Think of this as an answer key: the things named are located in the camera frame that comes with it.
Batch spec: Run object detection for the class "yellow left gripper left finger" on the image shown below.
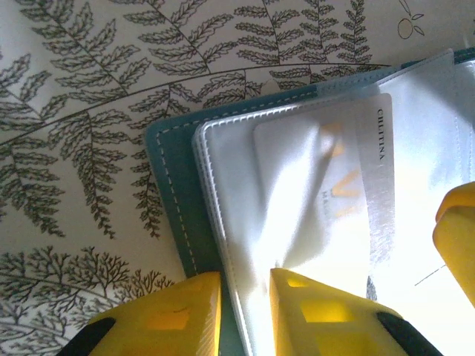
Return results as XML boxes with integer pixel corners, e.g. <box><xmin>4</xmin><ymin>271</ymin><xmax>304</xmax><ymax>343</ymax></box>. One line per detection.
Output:
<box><xmin>76</xmin><ymin>271</ymin><xmax>223</xmax><ymax>356</ymax></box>

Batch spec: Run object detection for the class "white Chlitina card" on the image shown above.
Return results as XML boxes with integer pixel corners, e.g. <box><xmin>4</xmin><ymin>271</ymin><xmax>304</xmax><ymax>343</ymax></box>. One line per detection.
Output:
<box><xmin>252</xmin><ymin>92</ymin><xmax>395</xmax><ymax>292</ymax></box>

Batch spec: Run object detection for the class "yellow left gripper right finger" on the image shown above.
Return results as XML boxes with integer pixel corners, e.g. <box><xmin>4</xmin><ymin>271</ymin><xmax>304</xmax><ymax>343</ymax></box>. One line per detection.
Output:
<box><xmin>268</xmin><ymin>267</ymin><xmax>445</xmax><ymax>356</ymax></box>

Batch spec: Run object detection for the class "teal card holder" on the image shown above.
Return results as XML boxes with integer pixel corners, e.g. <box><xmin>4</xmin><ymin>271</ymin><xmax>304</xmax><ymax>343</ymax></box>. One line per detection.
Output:
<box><xmin>144</xmin><ymin>47</ymin><xmax>475</xmax><ymax>356</ymax></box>

